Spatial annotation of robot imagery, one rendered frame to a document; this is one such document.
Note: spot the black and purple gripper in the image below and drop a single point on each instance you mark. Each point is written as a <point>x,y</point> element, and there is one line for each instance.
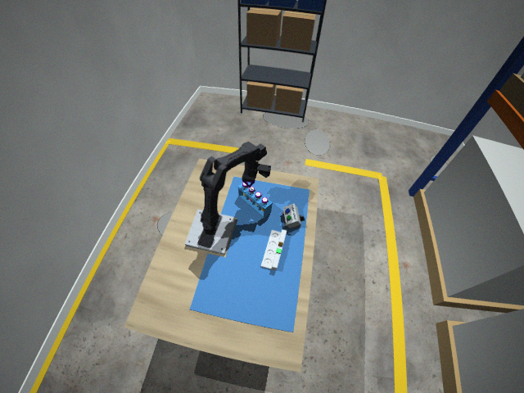
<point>246,178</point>

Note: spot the white rectangular console with lamps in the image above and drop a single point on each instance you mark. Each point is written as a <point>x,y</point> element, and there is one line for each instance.
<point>273,250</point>

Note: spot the blue work mat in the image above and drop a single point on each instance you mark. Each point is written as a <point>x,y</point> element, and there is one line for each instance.
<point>236,287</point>

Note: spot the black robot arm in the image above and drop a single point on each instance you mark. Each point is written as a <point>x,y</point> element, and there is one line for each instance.
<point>213,183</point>

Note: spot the grey key panel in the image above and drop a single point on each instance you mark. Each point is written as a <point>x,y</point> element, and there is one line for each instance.
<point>291,217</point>

